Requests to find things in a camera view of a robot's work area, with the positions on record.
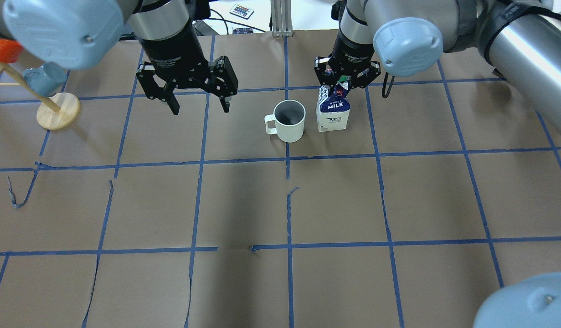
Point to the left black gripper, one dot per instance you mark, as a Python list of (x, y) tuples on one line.
[(173, 52)]

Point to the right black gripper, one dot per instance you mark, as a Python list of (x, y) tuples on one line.
[(353, 54)]

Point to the blue white milk carton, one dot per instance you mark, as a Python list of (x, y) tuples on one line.
[(332, 110)]

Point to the white ceramic mug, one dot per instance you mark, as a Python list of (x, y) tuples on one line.
[(286, 121)]

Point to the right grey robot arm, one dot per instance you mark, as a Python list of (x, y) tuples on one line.
[(520, 38)]

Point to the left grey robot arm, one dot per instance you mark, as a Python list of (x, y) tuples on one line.
[(76, 34)]

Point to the small remote control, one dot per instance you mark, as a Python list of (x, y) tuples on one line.
[(241, 11)]

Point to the wooden mug tree stand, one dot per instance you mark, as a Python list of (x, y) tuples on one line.
[(56, 112)]

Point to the blue mug on stand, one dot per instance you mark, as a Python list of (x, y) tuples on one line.
[(46, 79)]

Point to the orange mug on stand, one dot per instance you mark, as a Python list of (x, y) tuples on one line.
[(10, 51)]

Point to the aluminium frame post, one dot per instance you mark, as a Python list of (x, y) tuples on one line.
[(281, 17)]

